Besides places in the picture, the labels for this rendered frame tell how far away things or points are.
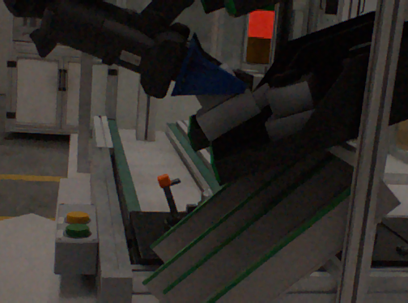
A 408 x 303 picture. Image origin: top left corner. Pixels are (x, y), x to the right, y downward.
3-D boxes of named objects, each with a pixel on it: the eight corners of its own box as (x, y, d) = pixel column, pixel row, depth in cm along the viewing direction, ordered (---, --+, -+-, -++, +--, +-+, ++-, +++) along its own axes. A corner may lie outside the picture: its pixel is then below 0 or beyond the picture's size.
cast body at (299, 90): (272, 149, 69) (250, 87, 68) (282, 137, 73) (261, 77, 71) (350, 129, 66) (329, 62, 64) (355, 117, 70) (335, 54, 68)
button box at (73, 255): (53, 275, 110) (55, 239, 108) (57, 232, 129) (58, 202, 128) (96, 275, 111) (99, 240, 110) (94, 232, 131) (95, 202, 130)
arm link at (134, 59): (78, 69, 60) (99, 4, 59) (108, 50, 78) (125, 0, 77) (163, 102, 61) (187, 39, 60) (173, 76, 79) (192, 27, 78)
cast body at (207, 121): (210, 142, 70) (175, 85, 68) (209, 134, 74) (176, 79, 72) (278, 102, 69) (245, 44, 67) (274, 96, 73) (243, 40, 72)
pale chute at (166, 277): (165, 309, 82) (141, 283, 81) (170, 268, 95) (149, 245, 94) (344, 166, 79) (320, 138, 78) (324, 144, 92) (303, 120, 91)
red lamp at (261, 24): (251, 36, 127) (253, 10, 126) (244, 35, 131) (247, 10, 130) (276, 38, 128) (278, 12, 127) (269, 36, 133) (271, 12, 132)
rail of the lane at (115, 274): (97, 340, 98) (102, 271, 96) (89, 181, 182) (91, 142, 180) (135, 339, 99) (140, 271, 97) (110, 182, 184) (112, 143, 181)
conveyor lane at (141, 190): (137, 324, 104) (142, 264, 102) (112, 182, 184) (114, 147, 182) (308, 321, 111) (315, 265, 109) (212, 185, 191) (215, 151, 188)
